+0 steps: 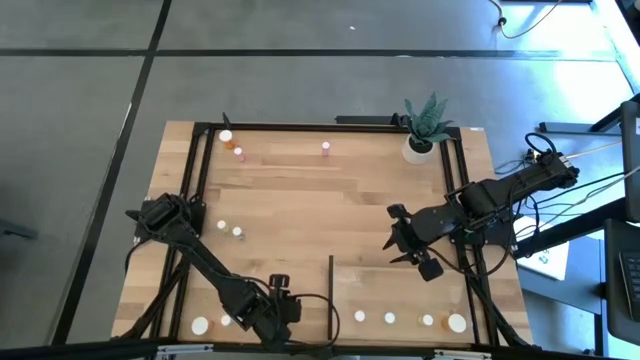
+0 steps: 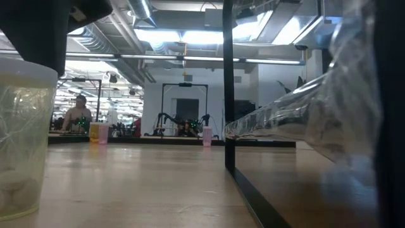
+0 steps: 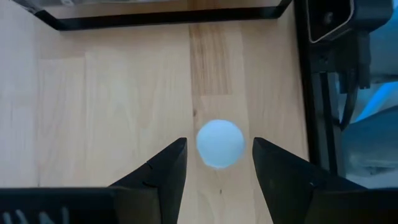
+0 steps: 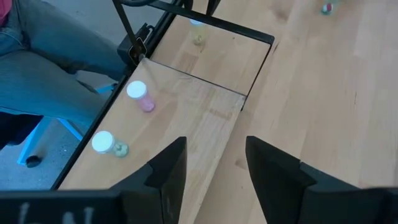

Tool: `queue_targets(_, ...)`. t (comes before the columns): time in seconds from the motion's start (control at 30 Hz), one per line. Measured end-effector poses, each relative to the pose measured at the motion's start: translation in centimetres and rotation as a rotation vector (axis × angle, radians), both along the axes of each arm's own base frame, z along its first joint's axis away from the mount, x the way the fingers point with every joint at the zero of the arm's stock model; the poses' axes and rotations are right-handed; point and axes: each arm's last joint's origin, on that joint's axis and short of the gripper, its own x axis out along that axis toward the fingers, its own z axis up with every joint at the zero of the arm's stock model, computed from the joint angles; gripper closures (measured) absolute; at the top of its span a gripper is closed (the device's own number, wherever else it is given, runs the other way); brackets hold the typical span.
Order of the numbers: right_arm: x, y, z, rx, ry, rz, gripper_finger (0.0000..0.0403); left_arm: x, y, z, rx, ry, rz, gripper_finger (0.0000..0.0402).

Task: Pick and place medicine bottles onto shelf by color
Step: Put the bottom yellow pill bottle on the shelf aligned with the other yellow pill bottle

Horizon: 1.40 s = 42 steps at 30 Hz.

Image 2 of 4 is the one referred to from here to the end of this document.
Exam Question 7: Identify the silver ventilation duct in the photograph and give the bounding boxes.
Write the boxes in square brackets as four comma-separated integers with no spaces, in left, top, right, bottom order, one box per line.
[68,0,158,84]

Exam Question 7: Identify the dark grey door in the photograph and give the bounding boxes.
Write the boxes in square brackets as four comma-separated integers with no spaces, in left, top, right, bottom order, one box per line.
[175,98,200,124]

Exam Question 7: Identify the green plant white pot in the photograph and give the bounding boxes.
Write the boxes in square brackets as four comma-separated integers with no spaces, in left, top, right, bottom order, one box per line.
[277,75,308,95]

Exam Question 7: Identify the red background object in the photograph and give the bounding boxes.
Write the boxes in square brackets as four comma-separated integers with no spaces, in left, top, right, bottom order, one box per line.
[132,117,142,137]

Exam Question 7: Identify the black aluminium table frame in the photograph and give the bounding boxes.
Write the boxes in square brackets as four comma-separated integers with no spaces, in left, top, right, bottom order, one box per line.
[47,134,297,148]

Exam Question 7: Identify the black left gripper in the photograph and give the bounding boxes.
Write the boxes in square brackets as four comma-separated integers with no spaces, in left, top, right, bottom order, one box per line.
[0,0,113,77]

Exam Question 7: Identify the background black rig frame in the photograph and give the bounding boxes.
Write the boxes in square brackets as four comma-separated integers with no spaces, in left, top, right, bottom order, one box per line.
[160,82,209,137]
[58,77,103,124]

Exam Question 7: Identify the person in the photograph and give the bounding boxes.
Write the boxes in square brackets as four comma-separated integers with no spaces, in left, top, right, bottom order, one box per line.
[61,94,93,132]

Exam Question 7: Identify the black cabinet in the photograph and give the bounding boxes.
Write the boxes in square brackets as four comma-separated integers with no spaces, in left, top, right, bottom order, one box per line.
[235,99,257,122]

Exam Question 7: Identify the silver horizontal rig bar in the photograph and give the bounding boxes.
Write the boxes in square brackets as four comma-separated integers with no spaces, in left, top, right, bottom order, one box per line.
[0,49,307,67]

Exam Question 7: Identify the large orange medicine bottle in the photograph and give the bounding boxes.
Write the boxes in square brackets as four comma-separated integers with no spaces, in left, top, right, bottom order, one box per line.
[89,122,101,144]

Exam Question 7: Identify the small pink medicine bottle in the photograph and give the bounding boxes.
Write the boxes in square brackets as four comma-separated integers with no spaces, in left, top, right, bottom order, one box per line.
[202,125,213,148]
[98,123,110,145]

